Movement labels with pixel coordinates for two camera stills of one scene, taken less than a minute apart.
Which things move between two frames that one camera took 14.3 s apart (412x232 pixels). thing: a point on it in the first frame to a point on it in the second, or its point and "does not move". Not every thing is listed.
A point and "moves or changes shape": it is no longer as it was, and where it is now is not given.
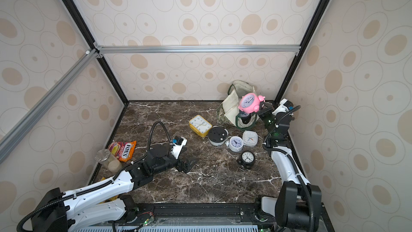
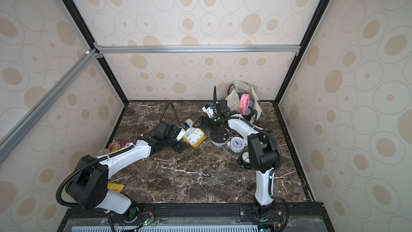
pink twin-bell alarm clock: (250, 103) moves or changes shape
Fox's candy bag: (122, 150) does not move
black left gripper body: (170, 162) to (171, 141)
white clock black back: (217, 135) does not move
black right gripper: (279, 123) to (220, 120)
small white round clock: (236, 144) does not move
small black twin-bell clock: (247, 160) does not move
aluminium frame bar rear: (269, 49) does not move
